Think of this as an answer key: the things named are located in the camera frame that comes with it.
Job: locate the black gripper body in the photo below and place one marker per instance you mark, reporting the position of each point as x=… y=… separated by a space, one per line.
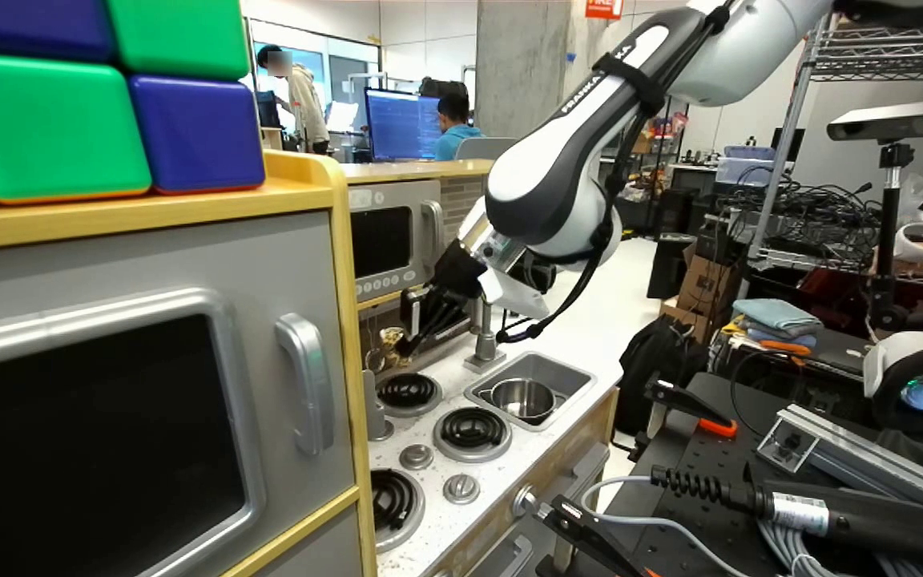
x=453 y=276

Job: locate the black camera stand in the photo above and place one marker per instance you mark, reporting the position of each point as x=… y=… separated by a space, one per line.
x=890 y=213

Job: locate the small steel pot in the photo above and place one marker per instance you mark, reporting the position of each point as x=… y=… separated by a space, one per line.
x=525 y=398

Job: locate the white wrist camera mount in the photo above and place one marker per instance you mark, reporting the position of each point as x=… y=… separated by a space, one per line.
x=511 y=289

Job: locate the small yellowish toy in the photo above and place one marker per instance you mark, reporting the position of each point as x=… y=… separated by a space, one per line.
x=390 y=337

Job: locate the blue desk partition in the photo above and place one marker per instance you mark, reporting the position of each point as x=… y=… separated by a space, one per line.
x=398 y=126

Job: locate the blue plastic block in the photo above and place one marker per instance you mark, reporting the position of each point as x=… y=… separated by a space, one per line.
x=24 y=25
x=201 y=133

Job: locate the black coil stove burner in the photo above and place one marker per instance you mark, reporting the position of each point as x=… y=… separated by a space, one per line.
x=391 y=501
x=472 y=432
x=408 y=394

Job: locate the wooden toy kitchen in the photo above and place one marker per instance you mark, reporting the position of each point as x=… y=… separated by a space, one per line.
x=304 y=187

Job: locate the blue folded cloth stack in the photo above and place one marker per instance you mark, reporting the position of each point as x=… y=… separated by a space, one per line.
x=777 y=319

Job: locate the grey cabinet front knob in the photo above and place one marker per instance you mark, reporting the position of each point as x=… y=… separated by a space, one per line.
x=528 y=498

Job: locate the white device with teal lens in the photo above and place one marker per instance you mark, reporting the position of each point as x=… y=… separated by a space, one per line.
x=916 y=357

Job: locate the black bag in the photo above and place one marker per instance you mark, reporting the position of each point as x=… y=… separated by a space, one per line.
x=656 y=363

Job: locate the standing person in beige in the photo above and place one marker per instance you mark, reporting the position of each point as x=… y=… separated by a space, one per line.
x=300 y=100

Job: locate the orange wall sign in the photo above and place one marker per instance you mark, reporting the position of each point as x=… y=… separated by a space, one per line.
x=604 y=7

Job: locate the black clamp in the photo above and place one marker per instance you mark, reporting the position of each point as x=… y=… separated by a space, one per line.
x=592 y=532

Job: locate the blue plastic bin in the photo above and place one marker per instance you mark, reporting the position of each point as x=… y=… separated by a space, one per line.
x=748 y=169

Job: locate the grey round stove knob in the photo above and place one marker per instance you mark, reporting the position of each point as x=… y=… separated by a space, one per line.
x=383 y=428
x=415 y=458
x=459 y=489

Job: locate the large green plastic block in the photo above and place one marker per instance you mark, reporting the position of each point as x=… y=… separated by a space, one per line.
x=45 y=130

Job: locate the person in blue shirt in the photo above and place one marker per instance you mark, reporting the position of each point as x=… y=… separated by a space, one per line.
x=457 y=126

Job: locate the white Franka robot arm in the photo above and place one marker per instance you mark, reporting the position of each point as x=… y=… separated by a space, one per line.
x=559 y=162

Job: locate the aluminium extrusion bar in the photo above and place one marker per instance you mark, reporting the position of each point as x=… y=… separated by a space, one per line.
x=857 y=452

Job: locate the large grey microwave door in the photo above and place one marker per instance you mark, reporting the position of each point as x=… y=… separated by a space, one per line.
x=162 y=267

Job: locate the black stereo camera bar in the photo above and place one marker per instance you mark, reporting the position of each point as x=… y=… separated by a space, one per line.
x=895 y=120

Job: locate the brown cardboard box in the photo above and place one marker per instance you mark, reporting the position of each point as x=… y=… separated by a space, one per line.
x=707 y=282

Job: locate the small grey toy microwave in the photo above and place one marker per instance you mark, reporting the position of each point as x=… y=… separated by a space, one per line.
x=383 y=242

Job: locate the grey toy sink basin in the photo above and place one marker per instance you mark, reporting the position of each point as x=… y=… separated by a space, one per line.
x=559 y=372

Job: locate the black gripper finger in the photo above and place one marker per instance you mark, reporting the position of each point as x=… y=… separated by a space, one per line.
x=415 y=326
x=450 y=321

